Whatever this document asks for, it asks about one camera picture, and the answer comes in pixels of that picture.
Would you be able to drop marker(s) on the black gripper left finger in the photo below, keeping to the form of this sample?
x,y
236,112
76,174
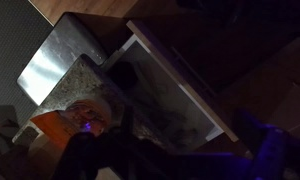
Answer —
x,y
127,156

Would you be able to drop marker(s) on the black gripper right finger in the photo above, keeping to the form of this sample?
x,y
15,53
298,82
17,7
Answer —
x,y
276,155

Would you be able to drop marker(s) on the granite kitchen countertop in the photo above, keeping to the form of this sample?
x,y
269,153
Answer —
x,y
85,79

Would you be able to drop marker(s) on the open white top drawer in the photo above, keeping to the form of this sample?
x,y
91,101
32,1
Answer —
x,y
172,101

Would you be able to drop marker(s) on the white bowl with food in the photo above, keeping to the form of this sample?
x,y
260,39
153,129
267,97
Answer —
x,y
88,115

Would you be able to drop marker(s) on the orange box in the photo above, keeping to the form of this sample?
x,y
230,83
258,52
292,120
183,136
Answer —
x,y
58,129

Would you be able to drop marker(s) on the stainless steel sink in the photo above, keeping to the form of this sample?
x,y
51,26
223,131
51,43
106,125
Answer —
x,y
68,40

